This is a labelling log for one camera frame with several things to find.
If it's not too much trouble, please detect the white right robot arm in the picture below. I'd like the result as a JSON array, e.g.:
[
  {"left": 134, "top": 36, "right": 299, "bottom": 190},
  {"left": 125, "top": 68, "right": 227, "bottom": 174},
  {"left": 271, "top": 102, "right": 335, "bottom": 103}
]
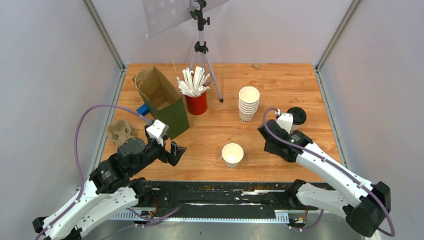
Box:
[{"left": 257, "top": 119, "right": 391, "bottom": 238}]

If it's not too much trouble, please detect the red straw holder cup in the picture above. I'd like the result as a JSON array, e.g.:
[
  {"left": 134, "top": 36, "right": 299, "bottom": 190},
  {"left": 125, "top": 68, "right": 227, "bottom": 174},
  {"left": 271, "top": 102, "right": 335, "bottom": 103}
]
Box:
[{"left": 185, "top": 91, "right": 208, "bottom": 116}]

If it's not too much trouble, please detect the cardboard cup carrier tray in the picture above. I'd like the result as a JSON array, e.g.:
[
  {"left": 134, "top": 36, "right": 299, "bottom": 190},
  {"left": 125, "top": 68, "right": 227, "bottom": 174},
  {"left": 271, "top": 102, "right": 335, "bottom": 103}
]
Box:
[{"left": 105, "top": 119, "right": 136, "bottom": 150}]

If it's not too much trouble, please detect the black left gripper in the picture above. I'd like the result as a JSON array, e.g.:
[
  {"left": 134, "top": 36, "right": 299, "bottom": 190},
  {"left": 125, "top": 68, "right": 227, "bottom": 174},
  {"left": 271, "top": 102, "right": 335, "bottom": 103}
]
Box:
[{"left": 130, "top": 134, "right": 188, "bottom": 175}]

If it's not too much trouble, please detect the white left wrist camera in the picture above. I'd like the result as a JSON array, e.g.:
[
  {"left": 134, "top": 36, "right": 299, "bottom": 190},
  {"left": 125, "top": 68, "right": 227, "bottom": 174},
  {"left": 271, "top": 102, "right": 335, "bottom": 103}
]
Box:
[{"left": 146, "top": 119, "right": 169, "bottom": 147}]

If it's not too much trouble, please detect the green paper bag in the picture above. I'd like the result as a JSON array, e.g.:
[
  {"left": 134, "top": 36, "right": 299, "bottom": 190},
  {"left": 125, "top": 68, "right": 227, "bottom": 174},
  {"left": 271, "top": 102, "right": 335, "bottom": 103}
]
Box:
[{"left": 132, "top": 66, "right": 190, "bottom": 140}]

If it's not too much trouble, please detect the white wrapped straws bundle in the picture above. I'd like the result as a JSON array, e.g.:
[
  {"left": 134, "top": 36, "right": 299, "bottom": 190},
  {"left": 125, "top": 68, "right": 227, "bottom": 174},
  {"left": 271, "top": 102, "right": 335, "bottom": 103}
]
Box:
[{"left": 176, "top": 66, "right": 212, "bottom": 98}]

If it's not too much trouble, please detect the stack of white paper cups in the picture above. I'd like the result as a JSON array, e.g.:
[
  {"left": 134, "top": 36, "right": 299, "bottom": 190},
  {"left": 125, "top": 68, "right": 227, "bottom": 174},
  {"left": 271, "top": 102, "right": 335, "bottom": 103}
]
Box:
[{"left": 238, "top": 86, "right": 260, "bottom": 123}]

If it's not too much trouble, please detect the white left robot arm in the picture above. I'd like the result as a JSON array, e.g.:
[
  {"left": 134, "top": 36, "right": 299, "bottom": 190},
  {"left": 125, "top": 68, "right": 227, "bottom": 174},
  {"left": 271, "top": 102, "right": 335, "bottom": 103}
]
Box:
[{"left": 32, "top": 121, "right": 187, "bottom": 240}]

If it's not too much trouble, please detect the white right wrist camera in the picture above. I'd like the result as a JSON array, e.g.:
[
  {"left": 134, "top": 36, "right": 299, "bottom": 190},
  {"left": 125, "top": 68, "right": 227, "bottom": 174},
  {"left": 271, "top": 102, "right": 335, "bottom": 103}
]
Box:
[{"left": 275, "top": 109, "right": 294, "bottom": 134}]

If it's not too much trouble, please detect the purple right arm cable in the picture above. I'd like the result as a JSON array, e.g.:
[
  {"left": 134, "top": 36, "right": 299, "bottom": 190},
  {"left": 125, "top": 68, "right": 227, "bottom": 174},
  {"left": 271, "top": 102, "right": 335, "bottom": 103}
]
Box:
[{"left": 262, "top": 107, "right": 396, "bottom": 238}]

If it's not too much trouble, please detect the blue toy brick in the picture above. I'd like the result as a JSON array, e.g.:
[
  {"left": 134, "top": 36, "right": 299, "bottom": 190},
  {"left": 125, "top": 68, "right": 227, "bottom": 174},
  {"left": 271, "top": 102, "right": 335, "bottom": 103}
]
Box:
[{"left": 136, "top": 104, "right": 150, "bottom": 116}]

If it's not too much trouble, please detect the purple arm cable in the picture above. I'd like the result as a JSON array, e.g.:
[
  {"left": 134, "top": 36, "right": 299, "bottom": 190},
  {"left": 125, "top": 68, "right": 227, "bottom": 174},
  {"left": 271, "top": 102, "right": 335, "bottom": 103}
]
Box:
[
  {"left": 33, "top": 104, "right": 153, "bottom": 240},
  {"left": 262, "top": 107, "right": 396, "bottom": 238}
]

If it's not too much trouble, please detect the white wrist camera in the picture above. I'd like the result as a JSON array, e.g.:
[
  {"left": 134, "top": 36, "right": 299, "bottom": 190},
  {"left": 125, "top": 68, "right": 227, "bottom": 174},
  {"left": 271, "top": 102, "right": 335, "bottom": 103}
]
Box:
[
  {"left": 146, "top": 119, "right": 169, "bottom": 147},
  {"left": 275, "top": 109, "right": 294, "bottom": 134}
]

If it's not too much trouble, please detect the white tripod stand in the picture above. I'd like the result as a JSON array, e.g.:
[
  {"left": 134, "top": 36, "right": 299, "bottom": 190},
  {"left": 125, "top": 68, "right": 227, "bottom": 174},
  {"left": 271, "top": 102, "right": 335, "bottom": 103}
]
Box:
[{"left": 188, "top": 0, "right": 224, "bottom": 103}]

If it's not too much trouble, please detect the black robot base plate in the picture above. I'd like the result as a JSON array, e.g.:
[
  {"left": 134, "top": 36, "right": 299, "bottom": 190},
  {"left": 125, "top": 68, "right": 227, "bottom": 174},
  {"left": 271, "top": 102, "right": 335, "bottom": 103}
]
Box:
[{"left": 133, "top": 181, "right": 315, "bottom": 220}]

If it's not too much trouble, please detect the white perforated board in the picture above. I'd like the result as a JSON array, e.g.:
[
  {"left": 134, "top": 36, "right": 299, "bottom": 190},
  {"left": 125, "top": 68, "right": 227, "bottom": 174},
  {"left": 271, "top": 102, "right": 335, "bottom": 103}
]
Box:
[{"left": 142, "top": 0, "right": 227, "bottom": 39}]

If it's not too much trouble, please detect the black plastic cup lid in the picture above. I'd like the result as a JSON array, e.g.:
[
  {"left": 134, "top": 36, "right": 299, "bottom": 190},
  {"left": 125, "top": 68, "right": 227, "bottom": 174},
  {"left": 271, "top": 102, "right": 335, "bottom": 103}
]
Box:
[{"left": 286, "top": 106, "right": 308, "bottom": 126}]

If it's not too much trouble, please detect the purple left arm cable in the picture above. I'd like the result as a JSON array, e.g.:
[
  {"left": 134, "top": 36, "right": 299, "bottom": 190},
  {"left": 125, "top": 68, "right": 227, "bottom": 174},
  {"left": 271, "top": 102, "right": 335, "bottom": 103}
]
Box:
[{"left": 33, "top": 104, "right": 153, "bottom": 240}]

